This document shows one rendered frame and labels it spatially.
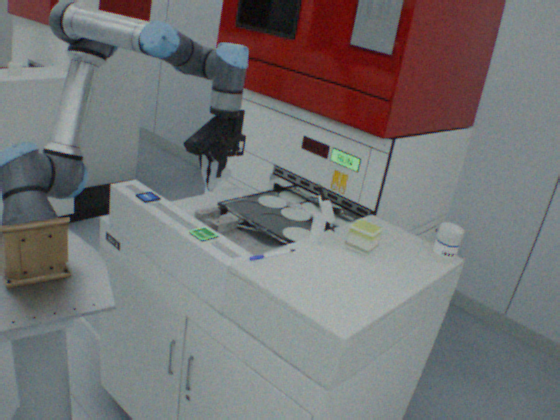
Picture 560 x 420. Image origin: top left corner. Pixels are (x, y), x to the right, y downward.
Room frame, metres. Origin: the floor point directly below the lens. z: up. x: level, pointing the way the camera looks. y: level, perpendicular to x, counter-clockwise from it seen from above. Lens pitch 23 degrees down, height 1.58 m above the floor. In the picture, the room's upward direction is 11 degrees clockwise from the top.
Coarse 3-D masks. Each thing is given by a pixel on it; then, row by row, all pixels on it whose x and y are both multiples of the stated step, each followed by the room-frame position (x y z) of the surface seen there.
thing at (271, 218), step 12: (276, 192) 1.74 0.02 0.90; (228, 204) 1.55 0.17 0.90; (240, 204) 1.57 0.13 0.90; (252, 204) 1.59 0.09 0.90; (288, 204) 1.65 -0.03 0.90; (300, 204) 1.67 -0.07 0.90; (252, 216) 1.49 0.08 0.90; (264, 216) 1.51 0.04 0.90; (276, 216) 1.53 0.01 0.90; (312, 216) 1.58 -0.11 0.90; (276, 228) 1.44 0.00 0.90; (324, 228) 1.51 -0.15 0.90; (288, 240) 1.37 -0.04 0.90
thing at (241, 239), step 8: (208, 224) 1.42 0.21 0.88; (224, 232) 1.39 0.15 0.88; (232, 232) 1.40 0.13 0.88; (240, 232) 1.41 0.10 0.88; (232, 240) 1.34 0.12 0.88; (240, 240) 1.35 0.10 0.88; (248, 240) 1.36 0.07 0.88; (256, 240) 1.37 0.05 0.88; (248, 248) 1.31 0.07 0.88; (256, 248) 1.32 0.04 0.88; (264, 248) 1.33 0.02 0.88
